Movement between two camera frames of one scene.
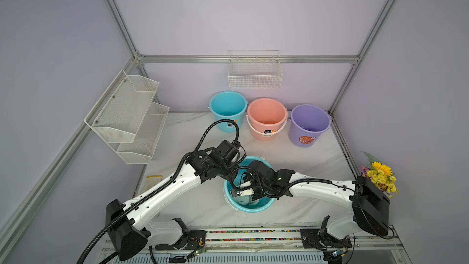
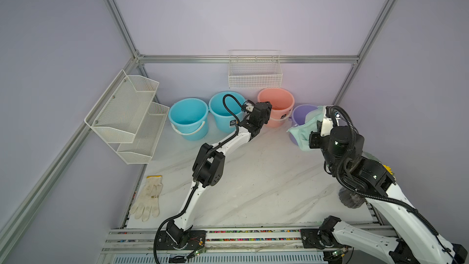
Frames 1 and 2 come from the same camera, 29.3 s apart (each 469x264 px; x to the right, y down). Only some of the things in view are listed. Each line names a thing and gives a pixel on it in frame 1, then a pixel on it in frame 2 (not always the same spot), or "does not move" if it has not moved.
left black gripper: [234, 169] → [269, 111]
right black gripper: [248, 177] → [316, 137]
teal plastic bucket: [262, 205] → [189, 117]
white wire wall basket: [254, 68] does not move
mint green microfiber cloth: [247, 200] → [302, 132]
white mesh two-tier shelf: [127, 118] does not move
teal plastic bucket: [228, 105] does not move
